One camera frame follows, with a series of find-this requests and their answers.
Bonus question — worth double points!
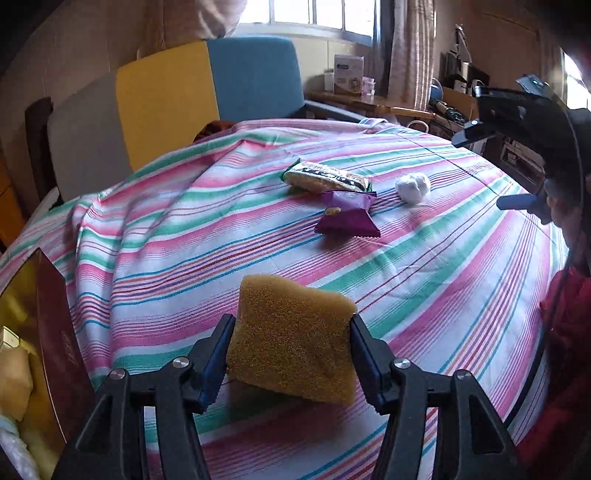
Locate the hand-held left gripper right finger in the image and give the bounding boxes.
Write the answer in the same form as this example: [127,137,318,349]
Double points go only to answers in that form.
[348,314,532,480]

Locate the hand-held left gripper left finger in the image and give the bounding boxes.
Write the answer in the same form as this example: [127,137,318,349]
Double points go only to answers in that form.
[51,314,237,480]

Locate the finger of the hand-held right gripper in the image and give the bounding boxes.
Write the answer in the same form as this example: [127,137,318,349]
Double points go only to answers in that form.
[496,191,552,225]
[451,119,500,148]

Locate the yellow sponge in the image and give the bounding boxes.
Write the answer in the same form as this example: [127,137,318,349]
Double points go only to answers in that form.
[226,274,358,407]
[0,346,35,423]

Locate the purple snack packet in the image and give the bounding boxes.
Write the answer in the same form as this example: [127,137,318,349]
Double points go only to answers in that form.
[315,189,380,238]

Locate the cracker packet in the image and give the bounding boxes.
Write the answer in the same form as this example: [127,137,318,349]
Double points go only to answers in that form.
[281,157,374,193]

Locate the gold gift box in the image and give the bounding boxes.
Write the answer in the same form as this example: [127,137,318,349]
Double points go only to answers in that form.
[0,248,98,480]

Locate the cluttered shelf unit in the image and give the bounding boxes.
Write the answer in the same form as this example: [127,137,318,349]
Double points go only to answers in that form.
[431,25,546,185]

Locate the white crumpled paper ball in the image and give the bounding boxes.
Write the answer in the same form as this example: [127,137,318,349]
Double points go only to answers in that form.
[394,172,431,204]

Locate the patterned curtain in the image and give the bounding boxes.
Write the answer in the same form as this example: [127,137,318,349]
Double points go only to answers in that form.
[383,0,437,112]

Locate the wooden desk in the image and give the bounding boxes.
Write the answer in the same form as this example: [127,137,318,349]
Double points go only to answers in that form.
[305,90,437,123]

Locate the striped bed sheet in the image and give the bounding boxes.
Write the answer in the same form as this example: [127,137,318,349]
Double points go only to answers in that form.
[0,117,571,480]

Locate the white box with print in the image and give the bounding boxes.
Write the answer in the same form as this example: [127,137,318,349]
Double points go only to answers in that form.
[333,54,365,97]

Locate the window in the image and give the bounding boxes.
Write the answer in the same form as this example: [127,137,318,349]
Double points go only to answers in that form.
[231,0,384,47]

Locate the dark red cloth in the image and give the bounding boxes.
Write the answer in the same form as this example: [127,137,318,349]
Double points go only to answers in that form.
[193,120,236,141]

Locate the wooden wardrobe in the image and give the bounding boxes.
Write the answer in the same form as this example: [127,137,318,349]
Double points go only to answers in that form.
[0,152,28,250]

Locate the pink curtain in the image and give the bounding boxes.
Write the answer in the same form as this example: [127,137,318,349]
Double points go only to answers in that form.
[194,0,259,40]

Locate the dark headboard frame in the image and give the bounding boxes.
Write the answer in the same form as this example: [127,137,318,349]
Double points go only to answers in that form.
[24,97,65,208]

